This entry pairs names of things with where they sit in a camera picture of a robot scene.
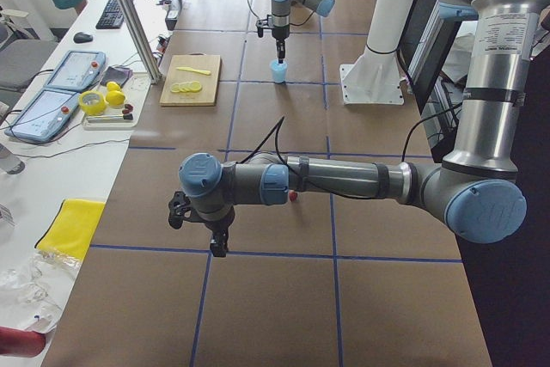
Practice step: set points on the upper teach pendant tablet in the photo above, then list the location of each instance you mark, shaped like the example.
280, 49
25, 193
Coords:
77, 70

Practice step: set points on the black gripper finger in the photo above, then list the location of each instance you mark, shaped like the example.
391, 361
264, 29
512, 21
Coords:
281, 51
219, 244

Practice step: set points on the aluminium frame post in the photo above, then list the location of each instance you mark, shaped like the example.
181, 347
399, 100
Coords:
140, 41

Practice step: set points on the clear plastic bag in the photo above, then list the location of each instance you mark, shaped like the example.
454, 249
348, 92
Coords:
33, 295

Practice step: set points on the lower teach pendant tablet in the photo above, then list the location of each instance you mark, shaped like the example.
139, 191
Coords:
45, 116

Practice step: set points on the lemon slice bottom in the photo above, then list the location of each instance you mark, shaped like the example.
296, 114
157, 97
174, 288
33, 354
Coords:
194, 86

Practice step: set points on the teach pendant tablet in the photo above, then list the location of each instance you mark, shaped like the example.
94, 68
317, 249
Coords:
77, 70
45, 116

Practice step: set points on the red bottle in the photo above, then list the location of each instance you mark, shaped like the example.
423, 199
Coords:
20, 343

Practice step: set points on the yellow tape roll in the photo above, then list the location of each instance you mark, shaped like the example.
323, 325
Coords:
92, 102

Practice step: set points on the yellow cloth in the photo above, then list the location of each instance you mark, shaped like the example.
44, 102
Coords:
72, 229

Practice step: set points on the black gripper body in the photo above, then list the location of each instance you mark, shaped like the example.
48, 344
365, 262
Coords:
217, 226
280, 34

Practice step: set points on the white tray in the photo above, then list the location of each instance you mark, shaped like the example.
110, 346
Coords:
127, 115

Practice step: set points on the bamboo cutting board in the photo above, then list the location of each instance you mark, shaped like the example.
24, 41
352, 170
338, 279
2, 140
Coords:
207, 96

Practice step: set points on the yellow plastic knife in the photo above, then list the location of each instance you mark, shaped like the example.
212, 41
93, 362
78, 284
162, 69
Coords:
194, 70

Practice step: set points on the light blue paper cup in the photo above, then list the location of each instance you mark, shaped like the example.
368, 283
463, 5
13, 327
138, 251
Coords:
279, 71

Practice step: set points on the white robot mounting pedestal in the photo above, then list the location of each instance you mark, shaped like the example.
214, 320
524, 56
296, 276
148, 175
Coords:
374, 78

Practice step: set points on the yellow lemon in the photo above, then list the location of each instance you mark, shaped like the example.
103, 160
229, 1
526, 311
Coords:
114, 96

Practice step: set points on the black keyboard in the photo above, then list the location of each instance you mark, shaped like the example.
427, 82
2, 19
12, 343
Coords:
111, 17

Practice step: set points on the black computer mouse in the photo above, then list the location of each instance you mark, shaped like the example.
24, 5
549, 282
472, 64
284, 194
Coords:
82, 37

